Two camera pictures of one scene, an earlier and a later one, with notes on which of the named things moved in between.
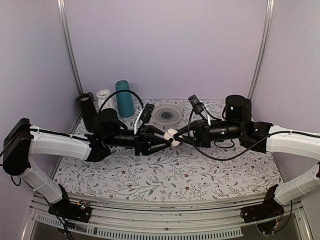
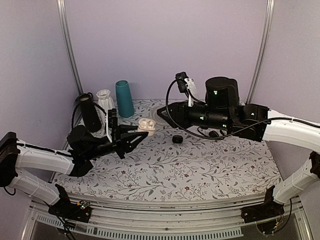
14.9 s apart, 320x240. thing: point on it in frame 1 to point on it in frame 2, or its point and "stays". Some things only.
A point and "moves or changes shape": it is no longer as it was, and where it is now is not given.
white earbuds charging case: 169,134 moves or changes shape
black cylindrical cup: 88,111 stays
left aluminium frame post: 68,44 stays
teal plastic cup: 125,104 stays
